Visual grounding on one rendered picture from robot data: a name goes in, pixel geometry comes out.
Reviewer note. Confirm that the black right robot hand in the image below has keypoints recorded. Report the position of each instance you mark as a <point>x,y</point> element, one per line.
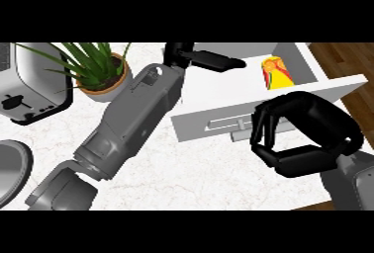
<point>311,131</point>

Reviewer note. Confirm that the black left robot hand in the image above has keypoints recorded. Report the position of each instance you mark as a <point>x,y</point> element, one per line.
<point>209,59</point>

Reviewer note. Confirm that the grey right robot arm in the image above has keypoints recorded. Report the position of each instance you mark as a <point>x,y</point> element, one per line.
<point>351,184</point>

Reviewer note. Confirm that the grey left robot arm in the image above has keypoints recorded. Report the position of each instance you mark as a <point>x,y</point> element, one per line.
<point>131,118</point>

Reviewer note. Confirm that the white drawer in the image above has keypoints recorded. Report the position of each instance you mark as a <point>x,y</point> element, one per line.
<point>243,82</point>
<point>235,115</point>

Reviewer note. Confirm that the yellow and red cup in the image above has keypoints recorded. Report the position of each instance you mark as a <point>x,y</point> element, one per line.
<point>276,73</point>

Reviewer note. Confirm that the white drawer front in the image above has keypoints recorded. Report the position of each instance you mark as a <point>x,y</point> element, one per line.
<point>235,115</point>

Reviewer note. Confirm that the green potted plant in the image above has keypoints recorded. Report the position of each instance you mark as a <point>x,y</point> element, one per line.
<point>99,70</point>

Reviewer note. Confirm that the silver toaster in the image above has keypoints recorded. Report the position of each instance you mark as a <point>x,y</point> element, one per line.
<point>29,82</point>

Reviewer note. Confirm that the round grey sink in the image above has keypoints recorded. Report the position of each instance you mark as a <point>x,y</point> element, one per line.
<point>11,171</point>

